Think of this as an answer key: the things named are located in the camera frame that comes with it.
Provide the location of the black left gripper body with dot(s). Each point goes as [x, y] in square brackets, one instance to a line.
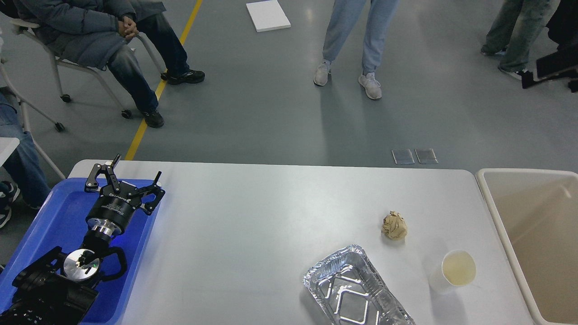
[111, 214]

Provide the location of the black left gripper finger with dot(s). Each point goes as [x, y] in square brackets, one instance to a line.
[91, 184]
[137, 194]

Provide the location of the white paper cup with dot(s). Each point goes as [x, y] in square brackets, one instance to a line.
[457, 269]

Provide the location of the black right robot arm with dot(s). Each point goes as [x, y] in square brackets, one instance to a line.
[561, 64]

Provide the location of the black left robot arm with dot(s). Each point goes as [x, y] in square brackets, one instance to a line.
[77, 262]

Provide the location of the blue plastic tray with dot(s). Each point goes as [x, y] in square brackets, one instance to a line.
[61, 222]

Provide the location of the person in blue jeans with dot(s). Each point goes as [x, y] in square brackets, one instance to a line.
[28, 179]

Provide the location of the white side table corner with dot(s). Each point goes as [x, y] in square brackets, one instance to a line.
[7, 146]

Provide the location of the seated person in grey jacket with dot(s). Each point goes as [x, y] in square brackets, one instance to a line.
[96, 33]

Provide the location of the white board on floor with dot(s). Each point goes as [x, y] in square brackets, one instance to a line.
[267, 15]

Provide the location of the aluminium foil tray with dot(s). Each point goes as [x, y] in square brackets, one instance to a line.
[350, 291]

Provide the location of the crumpled brown paper ball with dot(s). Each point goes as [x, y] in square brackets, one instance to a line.
[394, 226]

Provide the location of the left floor plate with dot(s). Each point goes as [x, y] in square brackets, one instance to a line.
[403, 156]

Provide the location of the floor plate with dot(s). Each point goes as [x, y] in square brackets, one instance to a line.
[403, 156]
[426, 156]

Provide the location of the right floor plate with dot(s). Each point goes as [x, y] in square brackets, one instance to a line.
[426, 156]

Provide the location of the beige plastic bin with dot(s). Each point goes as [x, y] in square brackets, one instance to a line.
[535, 212]

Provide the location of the person in green-grey trousers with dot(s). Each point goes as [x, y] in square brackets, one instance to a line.
[519, 23]

